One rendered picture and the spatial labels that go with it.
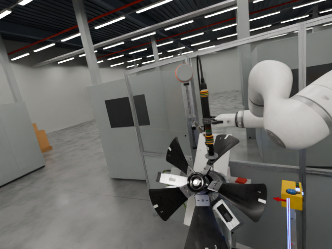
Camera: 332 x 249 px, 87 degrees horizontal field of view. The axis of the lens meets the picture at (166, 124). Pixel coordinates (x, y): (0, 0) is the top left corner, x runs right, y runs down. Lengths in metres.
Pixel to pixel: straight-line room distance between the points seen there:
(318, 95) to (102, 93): 3.42
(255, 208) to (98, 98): 3.23
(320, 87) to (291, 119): 0.08
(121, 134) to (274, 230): 2.72
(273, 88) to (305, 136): 0.12
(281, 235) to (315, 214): 0.38
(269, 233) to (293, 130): 1.83
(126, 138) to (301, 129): 3.27
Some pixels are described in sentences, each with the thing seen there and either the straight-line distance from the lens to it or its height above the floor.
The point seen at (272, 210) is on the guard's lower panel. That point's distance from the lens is 2.00.
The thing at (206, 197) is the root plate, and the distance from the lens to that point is 1.15.
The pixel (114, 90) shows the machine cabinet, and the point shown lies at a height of 1.87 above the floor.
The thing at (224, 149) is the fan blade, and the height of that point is 1.37.
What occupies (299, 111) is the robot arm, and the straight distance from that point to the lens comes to 0.42.
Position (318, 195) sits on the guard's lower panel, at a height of 0.79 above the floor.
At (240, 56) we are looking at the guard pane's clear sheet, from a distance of 1.63.
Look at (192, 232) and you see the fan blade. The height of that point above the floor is 1.02.
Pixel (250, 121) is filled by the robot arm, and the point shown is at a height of 1.58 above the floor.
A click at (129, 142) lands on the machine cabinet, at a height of 0.86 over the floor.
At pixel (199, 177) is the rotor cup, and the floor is 1.24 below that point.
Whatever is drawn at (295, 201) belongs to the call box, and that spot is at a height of 1.03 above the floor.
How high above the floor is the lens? 1.79
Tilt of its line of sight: 12 degrees down
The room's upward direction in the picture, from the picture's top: 10 degrees counter-clockwise
